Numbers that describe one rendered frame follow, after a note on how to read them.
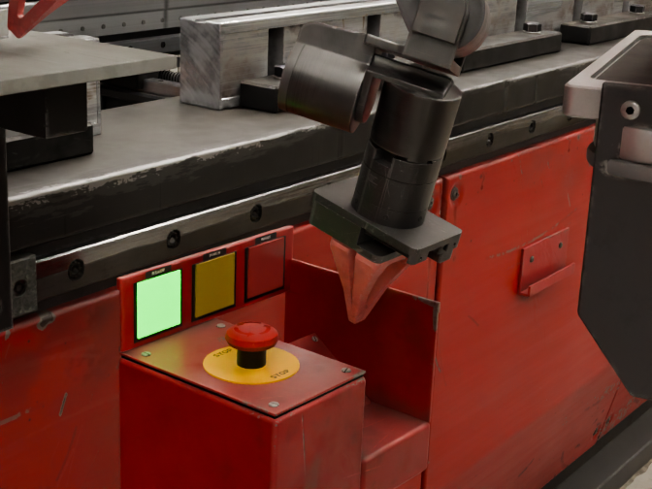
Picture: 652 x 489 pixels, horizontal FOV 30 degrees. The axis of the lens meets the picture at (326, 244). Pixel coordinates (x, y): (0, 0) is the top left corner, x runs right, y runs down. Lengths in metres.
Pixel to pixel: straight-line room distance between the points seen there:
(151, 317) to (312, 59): 0.23
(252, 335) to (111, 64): 0.22
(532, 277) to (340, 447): 0.94
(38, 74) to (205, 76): 0.54
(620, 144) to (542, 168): 1.17
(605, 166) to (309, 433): 0.35
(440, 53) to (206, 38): 0.53
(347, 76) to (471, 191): 0.74
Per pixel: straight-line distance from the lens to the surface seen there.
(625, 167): 0.61
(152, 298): 0.94
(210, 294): 0.99
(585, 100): 0.62
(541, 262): 1.83
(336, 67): 0.88
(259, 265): 1.02
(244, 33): 1.37
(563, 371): 2.02
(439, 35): 0.85
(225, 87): 1.35
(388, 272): 0.96
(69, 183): 1.04
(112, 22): 1.58
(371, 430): 0.99
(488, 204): 1.65
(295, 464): 0.87
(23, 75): 0.82
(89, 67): 0.85
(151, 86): 1.62
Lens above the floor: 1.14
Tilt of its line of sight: 18 degrees down
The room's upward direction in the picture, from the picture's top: 2 degrees clockwise
